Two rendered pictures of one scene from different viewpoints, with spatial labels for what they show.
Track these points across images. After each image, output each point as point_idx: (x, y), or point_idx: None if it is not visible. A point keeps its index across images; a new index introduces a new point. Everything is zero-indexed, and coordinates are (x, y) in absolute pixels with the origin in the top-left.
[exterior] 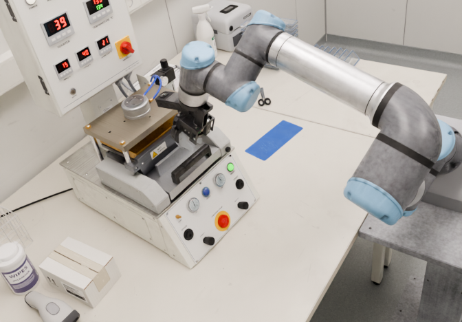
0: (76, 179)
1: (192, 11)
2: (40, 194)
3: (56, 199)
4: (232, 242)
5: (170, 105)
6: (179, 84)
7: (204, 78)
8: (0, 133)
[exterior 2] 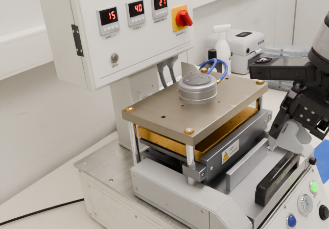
0: (93, 187)
1: (214, 29)
2: (41, 203)
3: (59, 213)
4: None
5: (282, 73)
6: (325, 24)
7: None
8: (5, 124)
